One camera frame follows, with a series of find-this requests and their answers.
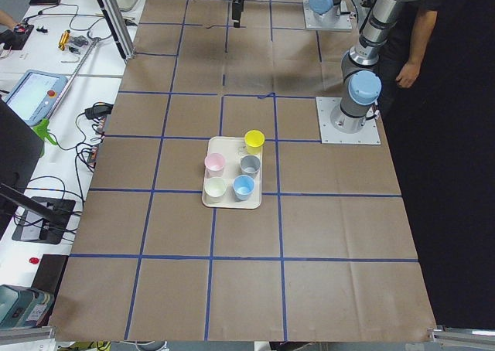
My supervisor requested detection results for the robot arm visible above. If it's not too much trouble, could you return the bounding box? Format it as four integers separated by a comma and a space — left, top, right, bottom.
309, 0, 417, 133
308, 0, 351, 25

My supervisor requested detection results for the yellow plastic cup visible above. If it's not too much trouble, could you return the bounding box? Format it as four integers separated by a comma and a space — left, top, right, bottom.
244, 129, 265, 155

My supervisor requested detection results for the pink plastic cup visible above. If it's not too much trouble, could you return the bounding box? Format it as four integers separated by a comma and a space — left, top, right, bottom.
204, 152, 226, 177

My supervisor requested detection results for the grey plastic cup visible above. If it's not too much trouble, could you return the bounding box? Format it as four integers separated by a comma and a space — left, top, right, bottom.
240, 155, 261, 178

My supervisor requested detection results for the blue plastic cup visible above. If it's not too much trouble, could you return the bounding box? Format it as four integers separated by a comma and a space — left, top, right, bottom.
232, 175, 254, 201

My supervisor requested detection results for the pale green plastic cup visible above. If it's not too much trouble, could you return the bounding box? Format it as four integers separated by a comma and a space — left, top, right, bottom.
203, 177, 227, 204

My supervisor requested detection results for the black power adapter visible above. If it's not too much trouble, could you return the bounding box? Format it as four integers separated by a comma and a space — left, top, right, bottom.
84, 103, 114, 120

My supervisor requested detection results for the yellow metal tool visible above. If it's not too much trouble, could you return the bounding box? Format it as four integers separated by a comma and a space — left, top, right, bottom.
58, 29, 70, 51

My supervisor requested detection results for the cream plastic tray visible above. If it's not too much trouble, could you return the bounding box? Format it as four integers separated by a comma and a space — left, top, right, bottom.
202, 136, 263, 210

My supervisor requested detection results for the black smartphone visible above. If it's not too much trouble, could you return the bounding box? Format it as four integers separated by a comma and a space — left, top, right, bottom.
29, 0, 61, 6

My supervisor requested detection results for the person in black shirt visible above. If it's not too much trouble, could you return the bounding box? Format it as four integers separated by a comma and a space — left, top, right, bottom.
376, 0, 494, 141

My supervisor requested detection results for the blue teach pendant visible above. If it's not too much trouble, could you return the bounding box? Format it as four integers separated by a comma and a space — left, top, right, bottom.
5, 70, 68, 127

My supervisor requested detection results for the green spray bottle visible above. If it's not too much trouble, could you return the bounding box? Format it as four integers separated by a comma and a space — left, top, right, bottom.
32, 118, 58, 145

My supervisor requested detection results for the black monitor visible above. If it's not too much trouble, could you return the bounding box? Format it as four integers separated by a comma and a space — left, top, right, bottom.
1, 102, 70, 233

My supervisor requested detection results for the black monitor base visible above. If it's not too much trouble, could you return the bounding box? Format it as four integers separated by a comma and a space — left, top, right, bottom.
12, 196, 76, 244

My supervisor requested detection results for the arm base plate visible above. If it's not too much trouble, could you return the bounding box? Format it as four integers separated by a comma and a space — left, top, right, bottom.
316, 97, 381, 145
302, 0, 353, 32

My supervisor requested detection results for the aluminium frame post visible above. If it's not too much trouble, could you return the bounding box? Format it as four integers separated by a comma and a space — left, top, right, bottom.
97, 0, 135, 62

